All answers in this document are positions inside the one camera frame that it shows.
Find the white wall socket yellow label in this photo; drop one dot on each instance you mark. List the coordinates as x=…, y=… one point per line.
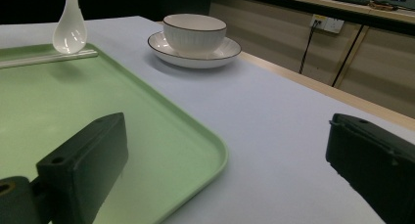
x=329, y=23

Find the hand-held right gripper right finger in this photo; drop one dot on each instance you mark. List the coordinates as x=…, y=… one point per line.
x=378, y=165

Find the white chopstick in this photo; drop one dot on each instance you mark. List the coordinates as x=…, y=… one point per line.
x=49, y=56
x=49, y=62

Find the white plate with dark rim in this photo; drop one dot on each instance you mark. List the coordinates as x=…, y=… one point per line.
x=228, y=51

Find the vertical wall trim strip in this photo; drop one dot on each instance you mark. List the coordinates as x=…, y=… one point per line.
x=350, y=56

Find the white ribbed bowl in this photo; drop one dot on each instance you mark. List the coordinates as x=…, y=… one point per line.
x=194, y=38

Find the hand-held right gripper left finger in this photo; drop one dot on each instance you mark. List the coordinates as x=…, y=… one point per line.
x=84, y=165

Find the white ceramic spoon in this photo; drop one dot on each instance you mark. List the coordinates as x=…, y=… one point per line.
x=69, y=35

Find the green plastic tray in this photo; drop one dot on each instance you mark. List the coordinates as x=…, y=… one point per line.
x=98, y=97

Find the pale blue table mat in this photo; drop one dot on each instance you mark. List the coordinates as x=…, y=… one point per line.
x=261, y=119

